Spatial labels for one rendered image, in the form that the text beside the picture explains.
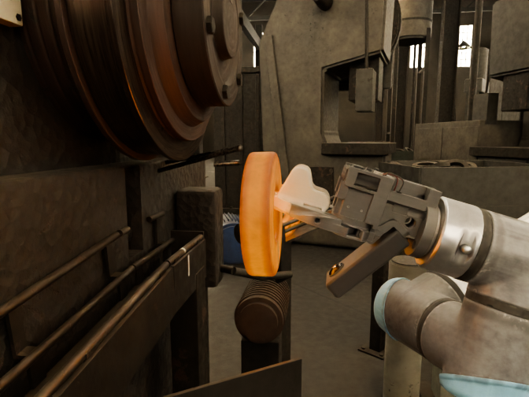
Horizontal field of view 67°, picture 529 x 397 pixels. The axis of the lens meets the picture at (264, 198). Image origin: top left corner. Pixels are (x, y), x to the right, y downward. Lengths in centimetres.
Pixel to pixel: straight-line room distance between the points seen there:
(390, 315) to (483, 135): 394
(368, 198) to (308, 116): 293
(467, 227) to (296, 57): 307
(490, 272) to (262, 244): 25
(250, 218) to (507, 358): 31
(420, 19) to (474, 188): 699
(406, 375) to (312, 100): 239
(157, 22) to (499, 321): 55
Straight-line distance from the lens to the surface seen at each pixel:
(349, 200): 48
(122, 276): 70
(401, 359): 150
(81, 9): 58
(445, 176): 279
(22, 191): 55
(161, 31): 60
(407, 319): 61
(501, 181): 301
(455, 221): 49
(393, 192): 49
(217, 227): 97
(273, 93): 348
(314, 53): 344
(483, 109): 454
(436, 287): 65
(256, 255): 45
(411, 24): 952
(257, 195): 44
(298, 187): 48
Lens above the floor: 92
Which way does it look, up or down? 8 degrees down
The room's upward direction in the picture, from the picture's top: straight up
